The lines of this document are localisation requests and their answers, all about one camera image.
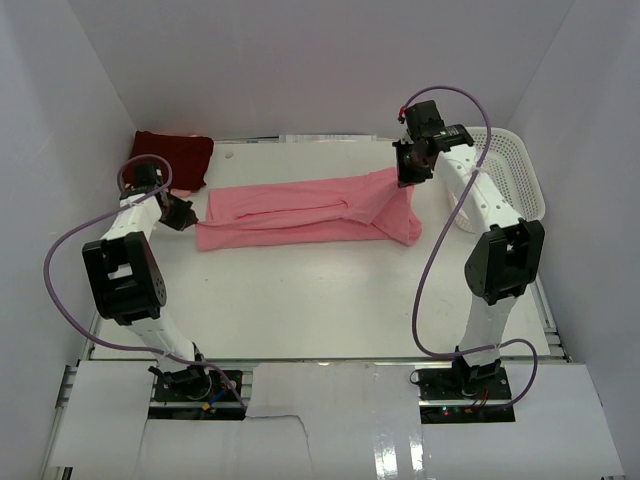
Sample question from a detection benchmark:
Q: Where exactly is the white perforated plastic basket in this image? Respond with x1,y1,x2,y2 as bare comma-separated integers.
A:
444,125,547,234

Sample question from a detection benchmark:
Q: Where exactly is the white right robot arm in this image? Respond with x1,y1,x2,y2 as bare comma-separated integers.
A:
393,100,545,393

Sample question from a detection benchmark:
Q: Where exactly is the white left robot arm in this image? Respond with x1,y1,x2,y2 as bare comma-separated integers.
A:
82,154,211,399

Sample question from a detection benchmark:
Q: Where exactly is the folded light pink t-shirt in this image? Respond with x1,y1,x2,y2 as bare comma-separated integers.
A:
124,183,194,199

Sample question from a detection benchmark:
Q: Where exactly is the folded dark red t-shirt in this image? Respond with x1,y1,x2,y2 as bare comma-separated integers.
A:
130,131,214,192

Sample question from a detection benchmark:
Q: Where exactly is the white paper strip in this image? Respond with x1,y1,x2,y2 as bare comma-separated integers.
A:
278,134,378,143

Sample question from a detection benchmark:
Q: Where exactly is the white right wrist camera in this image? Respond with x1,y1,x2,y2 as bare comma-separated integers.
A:
397,105,410,139

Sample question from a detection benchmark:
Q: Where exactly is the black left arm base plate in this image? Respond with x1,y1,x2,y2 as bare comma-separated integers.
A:
148,370,245,421

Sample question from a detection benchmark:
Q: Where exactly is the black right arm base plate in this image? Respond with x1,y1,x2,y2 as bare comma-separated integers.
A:
409,367,516,425

